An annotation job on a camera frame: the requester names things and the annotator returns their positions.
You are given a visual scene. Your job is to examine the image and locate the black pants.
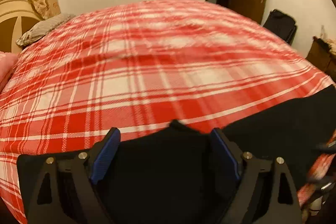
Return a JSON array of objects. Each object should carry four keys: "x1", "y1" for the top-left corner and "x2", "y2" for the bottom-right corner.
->
[{"x1": 16, "y1": 84, "x2": 336, "y2": 224}]

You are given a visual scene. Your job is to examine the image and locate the pink folded quilt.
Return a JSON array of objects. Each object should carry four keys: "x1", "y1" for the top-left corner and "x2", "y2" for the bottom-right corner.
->
[{"x1": 0, "y1": 52, "x2": 18, "y2": 92}]

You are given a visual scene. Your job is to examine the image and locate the red plaid bed sheet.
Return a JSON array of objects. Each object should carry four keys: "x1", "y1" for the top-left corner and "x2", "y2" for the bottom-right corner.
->
[{"x1": 1, "y1": 0, "x2": 333, "y2": 223}]

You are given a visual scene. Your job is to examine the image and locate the striped grey pillow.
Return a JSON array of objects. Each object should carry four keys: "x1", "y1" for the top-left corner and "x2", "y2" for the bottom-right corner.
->
[{"x1": 16, "y1": 13, "x2": 76, "y2": 48}]

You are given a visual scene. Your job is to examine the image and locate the brown wooden dresser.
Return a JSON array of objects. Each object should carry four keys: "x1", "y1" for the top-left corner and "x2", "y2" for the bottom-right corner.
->
[{"x1": 306, "y1": 36, "x2": 335, "y2": 80}]

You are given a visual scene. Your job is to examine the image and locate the cream wooden headboard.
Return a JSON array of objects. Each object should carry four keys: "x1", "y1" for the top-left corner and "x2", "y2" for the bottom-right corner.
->
[{"x1": 1, "y1": 0, "x2": 43, "y2": 53}]

